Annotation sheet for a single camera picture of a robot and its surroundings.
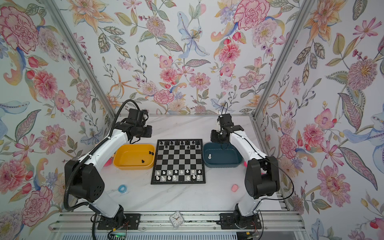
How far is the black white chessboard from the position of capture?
2.88ft

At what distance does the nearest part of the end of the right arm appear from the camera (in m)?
0.66

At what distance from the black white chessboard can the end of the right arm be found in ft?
0.58
